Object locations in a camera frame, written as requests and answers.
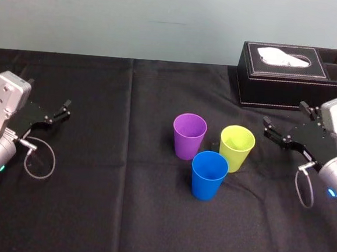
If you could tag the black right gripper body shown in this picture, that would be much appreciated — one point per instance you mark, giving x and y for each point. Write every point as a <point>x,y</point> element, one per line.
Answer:
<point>313,140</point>

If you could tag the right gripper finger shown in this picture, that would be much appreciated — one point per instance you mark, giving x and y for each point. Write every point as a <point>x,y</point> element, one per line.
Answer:
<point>312,112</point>
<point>277,134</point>

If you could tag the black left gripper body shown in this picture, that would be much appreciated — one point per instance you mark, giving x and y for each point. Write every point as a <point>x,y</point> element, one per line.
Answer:
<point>29,115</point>

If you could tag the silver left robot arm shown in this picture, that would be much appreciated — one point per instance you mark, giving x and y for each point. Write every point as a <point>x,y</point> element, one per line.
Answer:
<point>3,104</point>

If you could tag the black leather tissue box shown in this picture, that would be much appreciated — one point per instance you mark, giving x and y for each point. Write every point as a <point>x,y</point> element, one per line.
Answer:
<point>276,90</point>

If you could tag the yellow-green plastic cup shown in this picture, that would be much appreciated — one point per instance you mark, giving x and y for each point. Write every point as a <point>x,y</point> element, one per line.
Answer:
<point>236,159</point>

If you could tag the white tissue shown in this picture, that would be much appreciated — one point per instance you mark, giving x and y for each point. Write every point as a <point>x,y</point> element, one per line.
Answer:
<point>279,57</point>

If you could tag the blue plastic cup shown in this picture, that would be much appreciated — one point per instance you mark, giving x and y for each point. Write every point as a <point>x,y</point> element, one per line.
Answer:
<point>206,187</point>

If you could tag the purple plastic cup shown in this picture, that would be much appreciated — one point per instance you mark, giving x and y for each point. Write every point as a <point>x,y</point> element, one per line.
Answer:
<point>186,145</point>

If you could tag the black tablecloth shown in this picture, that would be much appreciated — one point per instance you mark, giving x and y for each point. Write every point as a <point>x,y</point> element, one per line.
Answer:
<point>91,213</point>

